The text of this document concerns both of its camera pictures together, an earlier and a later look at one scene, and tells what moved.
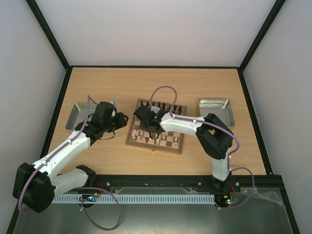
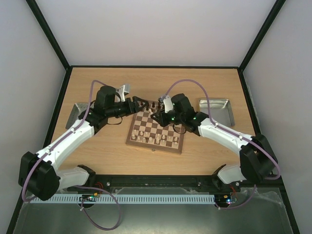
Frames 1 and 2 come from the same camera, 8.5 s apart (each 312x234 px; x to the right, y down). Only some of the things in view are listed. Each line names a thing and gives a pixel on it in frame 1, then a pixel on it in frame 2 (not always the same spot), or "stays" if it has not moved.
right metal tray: x=221 y=107 stays
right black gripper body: x=140 y=112 -> x=161 y=117
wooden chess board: x=169 y=141 stays
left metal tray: x=79 y=114 stays
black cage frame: x=68 y=68 stays
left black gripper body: x=109 y=126 -> x=112 y=112
